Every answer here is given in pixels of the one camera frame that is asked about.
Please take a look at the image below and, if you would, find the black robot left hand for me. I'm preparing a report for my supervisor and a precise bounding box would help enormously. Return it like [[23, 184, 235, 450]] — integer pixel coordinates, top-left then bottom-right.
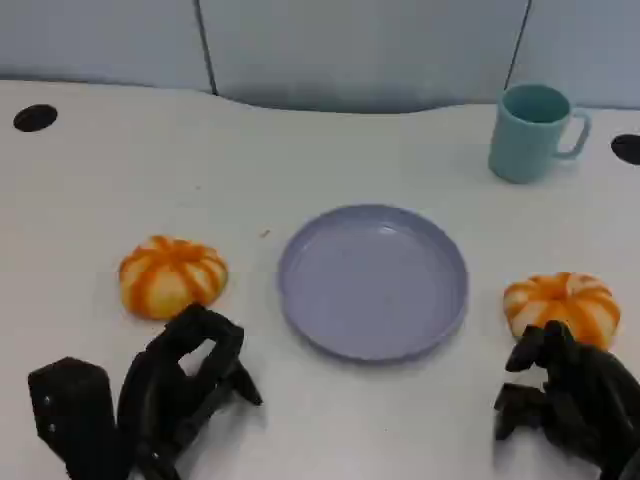
[[117, 302, 264, 480]]

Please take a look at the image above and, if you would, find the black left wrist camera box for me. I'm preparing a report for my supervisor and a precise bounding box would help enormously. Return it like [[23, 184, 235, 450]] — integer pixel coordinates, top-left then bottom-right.
[[27, 356, 121, 480]]

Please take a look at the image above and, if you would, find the grey partition panel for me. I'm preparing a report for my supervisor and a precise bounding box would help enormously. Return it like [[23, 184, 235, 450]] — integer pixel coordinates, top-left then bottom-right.
[[0, 0, 217, 95], [505, 0, 640, 109], [196, 0, 532, 114]]

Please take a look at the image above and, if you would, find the lilac plate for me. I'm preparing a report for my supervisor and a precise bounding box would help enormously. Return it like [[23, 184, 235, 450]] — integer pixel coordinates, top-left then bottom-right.
[[277, 203, 470, 362]]

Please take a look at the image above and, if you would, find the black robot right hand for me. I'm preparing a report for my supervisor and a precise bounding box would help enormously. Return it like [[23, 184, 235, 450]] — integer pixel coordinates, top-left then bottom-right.
[[493, 319, 640, 480]]

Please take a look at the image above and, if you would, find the orange white toy bread roll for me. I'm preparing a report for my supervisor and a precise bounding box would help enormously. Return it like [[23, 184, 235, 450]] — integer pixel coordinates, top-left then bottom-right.
[[118, 234, 230, 321], [502, 271, 622, 351]]

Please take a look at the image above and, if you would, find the pale green mug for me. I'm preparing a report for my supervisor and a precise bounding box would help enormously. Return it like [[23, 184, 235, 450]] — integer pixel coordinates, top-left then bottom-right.
[[488, 83, 593, 185]]

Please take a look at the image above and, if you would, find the black table cable hole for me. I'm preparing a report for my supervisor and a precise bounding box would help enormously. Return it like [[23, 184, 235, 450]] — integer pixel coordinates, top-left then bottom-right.
[[12, 103, 59, 134], [610, 133, 640, 166]]

